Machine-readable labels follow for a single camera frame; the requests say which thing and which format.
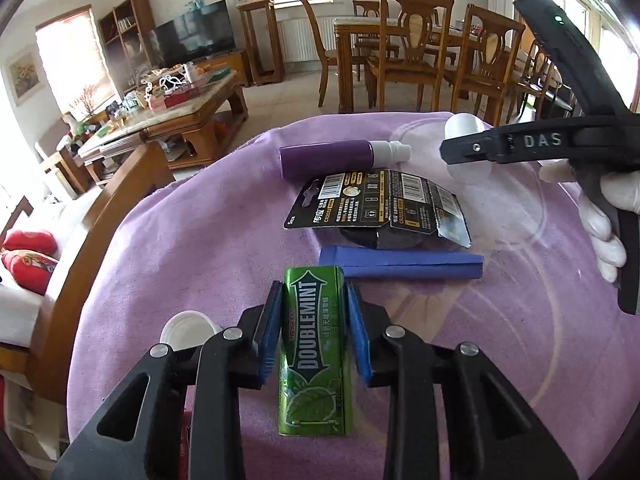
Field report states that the blue bar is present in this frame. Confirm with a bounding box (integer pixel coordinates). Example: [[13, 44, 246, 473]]
[[318, 245, 485, 281]]

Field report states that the purple printed blanket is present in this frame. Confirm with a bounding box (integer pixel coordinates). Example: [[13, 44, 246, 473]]
[[66, 110, 640, 480]]

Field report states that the red cushion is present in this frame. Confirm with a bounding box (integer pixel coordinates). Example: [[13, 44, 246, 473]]
[[2, 250, 58, 296], [2, 230, 56, 257]]

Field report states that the wooden sofa with white cushions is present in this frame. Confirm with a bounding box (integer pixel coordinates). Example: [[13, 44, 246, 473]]
[[0, 140, 176, 401]]

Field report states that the wooden armchair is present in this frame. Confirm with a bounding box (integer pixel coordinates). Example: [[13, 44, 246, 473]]
[[35, 120, 96, 196]]

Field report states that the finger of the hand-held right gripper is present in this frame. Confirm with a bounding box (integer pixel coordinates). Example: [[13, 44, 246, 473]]
[[440, 126, 506, 166]]

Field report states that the wooden dining table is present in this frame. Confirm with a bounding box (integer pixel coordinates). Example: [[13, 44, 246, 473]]
[[332, 16, 526, 113]]

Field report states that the framed sunflower picture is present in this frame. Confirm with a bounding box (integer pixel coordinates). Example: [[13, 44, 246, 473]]
[[6, 47, 46, 106]]

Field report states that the white plastic cup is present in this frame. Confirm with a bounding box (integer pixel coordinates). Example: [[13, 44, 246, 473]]
[[444, 112, 496, 184]]

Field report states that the wooden television stand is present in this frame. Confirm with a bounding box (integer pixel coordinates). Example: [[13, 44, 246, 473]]
[[200, 50, 251, 88]]

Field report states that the person's right hand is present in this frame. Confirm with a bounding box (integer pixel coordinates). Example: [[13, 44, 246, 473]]
[[540, 159, 640, 284]]

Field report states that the flat screen television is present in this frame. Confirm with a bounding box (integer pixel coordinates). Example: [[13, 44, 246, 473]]
[[150, 0, 236, 68]]

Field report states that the black battery card package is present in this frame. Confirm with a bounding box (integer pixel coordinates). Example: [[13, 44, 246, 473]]
[[284, 167, 472, 251]]

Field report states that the purple spray bottle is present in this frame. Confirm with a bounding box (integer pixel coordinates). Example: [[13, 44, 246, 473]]
[[278, 139, 412, 185]]

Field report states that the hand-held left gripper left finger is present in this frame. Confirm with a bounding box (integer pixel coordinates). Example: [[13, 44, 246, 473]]
[[50, 280, 285, 480]]

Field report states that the green chewing gum box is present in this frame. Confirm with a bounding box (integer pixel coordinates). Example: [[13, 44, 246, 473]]
[[277, 266, 355, 436]]

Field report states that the wooden coffee table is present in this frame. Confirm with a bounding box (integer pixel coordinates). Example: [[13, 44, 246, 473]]
[[77, 67, 249, 181]]

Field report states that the wooden bookshelf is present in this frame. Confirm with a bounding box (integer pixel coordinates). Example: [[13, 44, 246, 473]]
[[97, 0, 158, 76]]

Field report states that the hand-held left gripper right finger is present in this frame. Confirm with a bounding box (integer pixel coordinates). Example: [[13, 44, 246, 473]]
[[346, 282, 576, 480]]

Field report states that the tall wooden plant stand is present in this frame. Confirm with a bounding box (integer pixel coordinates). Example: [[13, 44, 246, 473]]
[[236, 0, 285, 86]]

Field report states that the white plastic lid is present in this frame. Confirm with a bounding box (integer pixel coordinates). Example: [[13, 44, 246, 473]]
[[160, 311, 223, 356]]

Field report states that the white wall radiator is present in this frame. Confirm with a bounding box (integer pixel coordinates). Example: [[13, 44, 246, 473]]
[[277, 16, 346, 63]]

